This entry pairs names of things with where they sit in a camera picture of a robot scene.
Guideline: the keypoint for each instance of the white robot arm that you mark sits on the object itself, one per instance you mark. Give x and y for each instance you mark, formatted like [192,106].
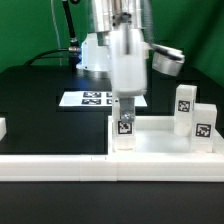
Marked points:
[105,17]

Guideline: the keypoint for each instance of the white fiducial marker sheet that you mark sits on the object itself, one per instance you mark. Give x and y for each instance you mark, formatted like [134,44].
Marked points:
[87,99]

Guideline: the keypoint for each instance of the white obstacle front bar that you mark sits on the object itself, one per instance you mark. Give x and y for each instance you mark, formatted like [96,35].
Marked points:
[205,168]

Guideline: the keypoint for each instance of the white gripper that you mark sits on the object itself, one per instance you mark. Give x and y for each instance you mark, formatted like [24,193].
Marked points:
[128,71]

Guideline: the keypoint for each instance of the white obstacle left bar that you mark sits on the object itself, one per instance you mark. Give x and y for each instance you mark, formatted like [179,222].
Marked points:
[3,129]

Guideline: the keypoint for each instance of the white square tabletop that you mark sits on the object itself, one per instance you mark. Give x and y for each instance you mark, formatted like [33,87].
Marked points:
[154,134]

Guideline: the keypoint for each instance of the white obstacle bar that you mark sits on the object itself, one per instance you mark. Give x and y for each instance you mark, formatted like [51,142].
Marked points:
[205,168]
[3,129]

